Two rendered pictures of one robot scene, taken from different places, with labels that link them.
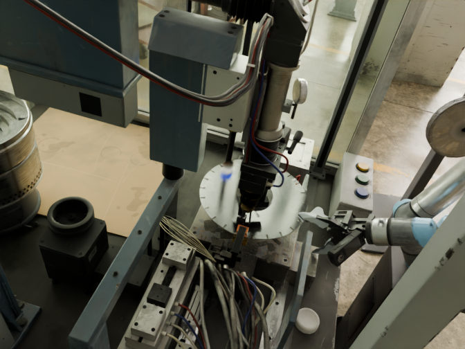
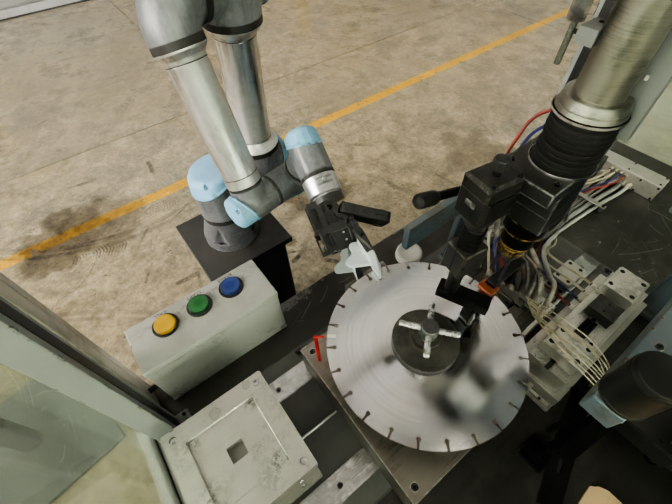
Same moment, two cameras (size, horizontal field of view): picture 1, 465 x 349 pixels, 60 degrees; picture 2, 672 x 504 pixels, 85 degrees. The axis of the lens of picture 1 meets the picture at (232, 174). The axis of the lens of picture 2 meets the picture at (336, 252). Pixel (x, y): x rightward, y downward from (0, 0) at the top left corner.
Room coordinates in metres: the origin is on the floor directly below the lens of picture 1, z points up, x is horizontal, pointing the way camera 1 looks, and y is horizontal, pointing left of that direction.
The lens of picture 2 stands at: (1.15, 0.01, 1.53)
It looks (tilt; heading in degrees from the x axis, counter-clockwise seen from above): 52 degrees down; 227
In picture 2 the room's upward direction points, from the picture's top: 3 degrees counter-clockwise
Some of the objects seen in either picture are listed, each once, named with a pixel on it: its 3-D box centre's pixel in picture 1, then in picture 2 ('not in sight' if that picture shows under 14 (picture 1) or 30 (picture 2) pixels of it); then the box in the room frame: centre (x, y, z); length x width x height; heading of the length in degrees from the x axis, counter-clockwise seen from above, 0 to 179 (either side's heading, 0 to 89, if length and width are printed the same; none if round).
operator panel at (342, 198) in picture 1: (350, 193); (213, 328); (1.09, -0.44, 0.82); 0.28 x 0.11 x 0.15; 172
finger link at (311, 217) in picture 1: (316, 214); (360, 260); (0.83, -0.26, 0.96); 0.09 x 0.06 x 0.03; 71
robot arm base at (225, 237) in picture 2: not in sight; (228, 219); (0.88, -0.70, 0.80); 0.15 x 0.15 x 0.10
